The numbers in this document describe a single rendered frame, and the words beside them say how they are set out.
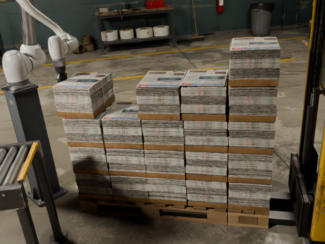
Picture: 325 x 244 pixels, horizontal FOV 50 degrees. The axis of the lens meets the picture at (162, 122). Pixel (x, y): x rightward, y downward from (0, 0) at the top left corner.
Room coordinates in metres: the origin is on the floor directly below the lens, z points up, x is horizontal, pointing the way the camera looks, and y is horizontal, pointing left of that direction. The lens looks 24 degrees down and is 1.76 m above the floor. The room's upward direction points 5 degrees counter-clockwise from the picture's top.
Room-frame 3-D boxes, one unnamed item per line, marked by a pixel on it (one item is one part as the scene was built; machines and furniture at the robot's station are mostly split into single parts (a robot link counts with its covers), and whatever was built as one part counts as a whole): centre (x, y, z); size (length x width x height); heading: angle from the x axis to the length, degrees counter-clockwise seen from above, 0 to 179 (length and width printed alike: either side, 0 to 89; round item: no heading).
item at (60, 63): (2.46, 0.71, 1.19); 0.09 x 0.09 x 0.06
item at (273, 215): (2.06, -0.40, 0.05); 1.05 x 0.10 x 0.04; 76
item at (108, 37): (8.45, 0.45, 0.55); 1.80 x 0.70 x 1.09; 97
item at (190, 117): (2.21, -0.31, 0.86); 0.38 x 0.29 x 0.04; 165
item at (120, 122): (2.31, 0.10, 0.42); 1.17 x 0.39 x 0.83; 76
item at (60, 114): (2.32, 0.58, 0.86); 0.29 x 0.16 x 0.04; 72
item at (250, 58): (2.13, -0.60, 0.65); 0.39 x 0.30 x 1.29; 166
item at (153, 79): (2.27, -0.03, 1.06); 0.37 x 0.29 x 0.01; 166
